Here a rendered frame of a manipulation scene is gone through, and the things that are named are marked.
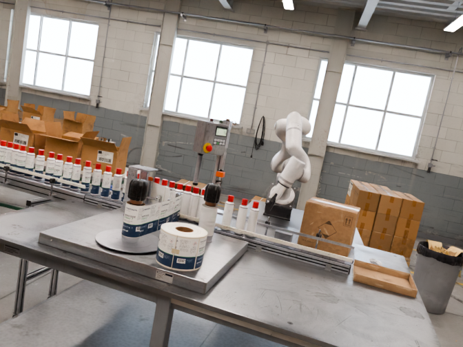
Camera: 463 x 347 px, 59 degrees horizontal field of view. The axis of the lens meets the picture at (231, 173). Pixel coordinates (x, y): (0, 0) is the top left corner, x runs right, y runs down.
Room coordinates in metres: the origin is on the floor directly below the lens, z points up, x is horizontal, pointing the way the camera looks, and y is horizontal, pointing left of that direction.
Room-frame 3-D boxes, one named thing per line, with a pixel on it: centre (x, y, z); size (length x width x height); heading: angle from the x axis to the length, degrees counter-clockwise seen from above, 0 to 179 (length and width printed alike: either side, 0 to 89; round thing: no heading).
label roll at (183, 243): (1.71, 0.15, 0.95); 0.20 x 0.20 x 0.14
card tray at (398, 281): (2.10, -0.88, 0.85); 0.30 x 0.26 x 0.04; 75
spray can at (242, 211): (2.31, -0.10, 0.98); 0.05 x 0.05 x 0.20
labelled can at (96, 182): (2.57, 0.84, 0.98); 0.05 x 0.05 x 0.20
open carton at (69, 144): (4.02, 1.61, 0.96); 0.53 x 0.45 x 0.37; 172
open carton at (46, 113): (6.21, 3.04, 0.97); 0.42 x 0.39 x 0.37; 167
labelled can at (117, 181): (2.53, 0.69, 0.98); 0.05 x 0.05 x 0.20
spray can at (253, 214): (2.29, -0.17, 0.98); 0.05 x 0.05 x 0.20
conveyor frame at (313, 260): (2.36, 0.07, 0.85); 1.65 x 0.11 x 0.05; 75
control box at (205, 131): (2.47, 0.16, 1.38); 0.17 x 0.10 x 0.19; 130
